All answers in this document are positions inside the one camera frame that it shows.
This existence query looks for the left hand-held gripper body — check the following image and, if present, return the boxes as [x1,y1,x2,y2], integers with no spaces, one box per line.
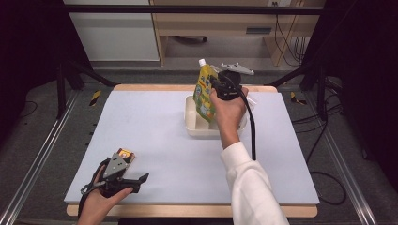
[100,153,129,199]

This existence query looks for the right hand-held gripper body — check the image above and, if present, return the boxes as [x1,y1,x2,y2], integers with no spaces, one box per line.
[215,62,255,101]

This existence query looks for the small brown yellow packet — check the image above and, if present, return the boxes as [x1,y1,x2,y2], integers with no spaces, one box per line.
[115,147,136,167]

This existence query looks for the yellow spout pouch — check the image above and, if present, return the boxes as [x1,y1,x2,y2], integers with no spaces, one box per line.
[192,58,220,124]

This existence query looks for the cream plastic container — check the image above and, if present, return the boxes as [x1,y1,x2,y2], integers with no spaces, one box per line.
[183,95,249,140]

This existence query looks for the person's right hand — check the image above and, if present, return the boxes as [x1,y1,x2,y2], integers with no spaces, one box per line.
[209,88,250,149]

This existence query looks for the person's left hand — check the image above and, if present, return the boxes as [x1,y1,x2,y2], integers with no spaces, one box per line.
[77,173,134,225]

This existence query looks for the pale table mat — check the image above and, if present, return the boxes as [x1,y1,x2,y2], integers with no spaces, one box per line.
[64,90,320,205]

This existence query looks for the wooden desk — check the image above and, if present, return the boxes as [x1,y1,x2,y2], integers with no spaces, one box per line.
[149,0,327,68]

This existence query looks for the black metal stand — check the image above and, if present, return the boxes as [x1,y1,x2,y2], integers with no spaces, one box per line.
[55,60,116,120]
[268,62,329,122]

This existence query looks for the black horizontal bar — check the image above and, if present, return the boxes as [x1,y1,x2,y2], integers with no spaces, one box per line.
[64,4,325,16]

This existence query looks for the white cabinet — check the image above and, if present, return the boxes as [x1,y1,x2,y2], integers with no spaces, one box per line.
[64,0,161,62]

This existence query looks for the black curtain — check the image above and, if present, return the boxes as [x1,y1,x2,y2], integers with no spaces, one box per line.
[299,0,398,188]
[0,0,93,142]

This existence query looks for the left hand-held gripper cable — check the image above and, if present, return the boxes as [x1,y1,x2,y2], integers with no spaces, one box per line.
[78,158,111,219]

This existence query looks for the hand-held gripper cable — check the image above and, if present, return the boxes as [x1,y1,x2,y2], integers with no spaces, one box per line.
[238,88,257,161]
[78,158,111,219]

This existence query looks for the right hand-held gripper cable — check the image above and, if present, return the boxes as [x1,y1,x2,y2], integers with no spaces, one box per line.
[238,88,257,161]

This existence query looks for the black hanging cables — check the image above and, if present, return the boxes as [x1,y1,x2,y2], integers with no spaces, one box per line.
[274,13,307,68]

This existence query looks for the aluminium rail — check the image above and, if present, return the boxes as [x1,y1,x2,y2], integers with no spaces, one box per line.
[0,90,80,225]
[304,93,378,225]

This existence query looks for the thin black floor cable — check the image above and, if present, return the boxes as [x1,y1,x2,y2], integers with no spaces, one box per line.
[18,100,38,119]

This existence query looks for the black floor cables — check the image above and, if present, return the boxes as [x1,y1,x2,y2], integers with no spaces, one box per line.
[292,93,343,165]

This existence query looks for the black looped cable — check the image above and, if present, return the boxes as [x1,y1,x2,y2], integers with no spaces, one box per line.
[309,171,347,206]

